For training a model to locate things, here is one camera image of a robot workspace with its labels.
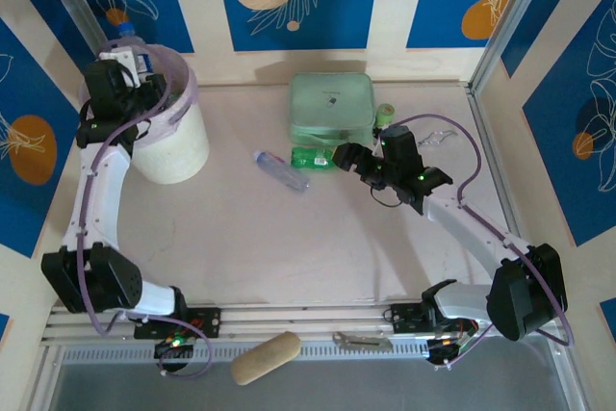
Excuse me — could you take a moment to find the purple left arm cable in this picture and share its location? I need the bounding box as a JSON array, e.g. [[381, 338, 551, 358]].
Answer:
[[69, 38, 214, 379]]

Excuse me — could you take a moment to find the green plastic container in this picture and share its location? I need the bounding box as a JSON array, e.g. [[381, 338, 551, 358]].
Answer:
[[287, 72, 376, 146]]

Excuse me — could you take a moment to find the tan foam cylinder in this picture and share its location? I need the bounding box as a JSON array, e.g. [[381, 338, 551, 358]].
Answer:
[[230, 331, 303, 387]]

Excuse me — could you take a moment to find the clear plastic wrapper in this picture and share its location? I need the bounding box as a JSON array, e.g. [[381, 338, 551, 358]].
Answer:
[[417, 129, 457, 148]]

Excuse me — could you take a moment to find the aluminium extrusion rail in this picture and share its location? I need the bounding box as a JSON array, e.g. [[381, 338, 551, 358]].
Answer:
[[40, 303, 564, 346]]

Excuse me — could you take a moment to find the aluminium table side rail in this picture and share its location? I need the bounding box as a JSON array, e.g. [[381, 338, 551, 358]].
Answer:
[[465, 83, 535, 253]]

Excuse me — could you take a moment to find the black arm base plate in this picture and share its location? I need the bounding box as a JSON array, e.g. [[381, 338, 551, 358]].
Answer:
[[133, 307, 223, 341], [392, 303, 477, 335]]

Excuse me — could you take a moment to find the black controller board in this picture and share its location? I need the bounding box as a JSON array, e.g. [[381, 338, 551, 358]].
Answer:
[[426, 337, 464, 366], [154, 337, 194, 359]]

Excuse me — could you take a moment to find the white trash bin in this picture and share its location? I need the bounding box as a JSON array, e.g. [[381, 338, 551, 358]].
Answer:
[[78, 42, 199, 142]]

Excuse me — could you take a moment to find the flat metal bracket tool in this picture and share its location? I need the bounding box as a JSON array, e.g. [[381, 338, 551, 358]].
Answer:
[[332, 331, 394, 350]]

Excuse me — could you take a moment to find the clear bottle with purple label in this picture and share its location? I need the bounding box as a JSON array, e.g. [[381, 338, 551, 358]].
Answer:
[[253, 149, 312, 194]]

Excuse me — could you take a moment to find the small green cup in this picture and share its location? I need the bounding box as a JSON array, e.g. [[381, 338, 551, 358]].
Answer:
[[374, 102, 397, 129]]

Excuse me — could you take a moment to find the green bottle with printed label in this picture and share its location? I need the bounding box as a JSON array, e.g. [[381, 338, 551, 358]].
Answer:
[[291, 145, 338, 172]]

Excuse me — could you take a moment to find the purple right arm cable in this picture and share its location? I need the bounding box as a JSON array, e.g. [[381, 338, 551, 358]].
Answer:
[[389, 114, 574, 372]]

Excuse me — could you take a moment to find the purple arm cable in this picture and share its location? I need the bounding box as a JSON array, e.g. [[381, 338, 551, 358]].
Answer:
[[389, 114, 574, 372], [69, 38, 214, 379]]

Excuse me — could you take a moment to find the grey slotted cable duct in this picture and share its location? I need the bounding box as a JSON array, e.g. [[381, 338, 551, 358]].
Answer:
[[57, 339, 434, 365]]

